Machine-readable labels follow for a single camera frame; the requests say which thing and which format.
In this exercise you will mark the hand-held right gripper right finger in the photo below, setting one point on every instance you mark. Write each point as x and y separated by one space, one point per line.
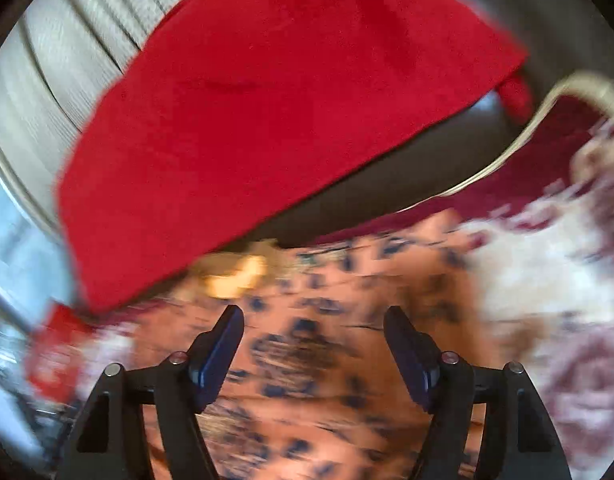
412 355

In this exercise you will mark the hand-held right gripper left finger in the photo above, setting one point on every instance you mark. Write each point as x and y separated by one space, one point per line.
218 355

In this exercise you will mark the orange tiger print garment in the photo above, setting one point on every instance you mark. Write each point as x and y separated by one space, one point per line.
312 375

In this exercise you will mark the small red cloth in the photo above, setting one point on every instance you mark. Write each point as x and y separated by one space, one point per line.
57 355

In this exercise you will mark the maroon and white patterned rug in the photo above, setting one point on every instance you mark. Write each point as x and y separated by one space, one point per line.
547 260

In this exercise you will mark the white curtain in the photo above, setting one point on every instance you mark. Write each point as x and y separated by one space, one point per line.
62 60

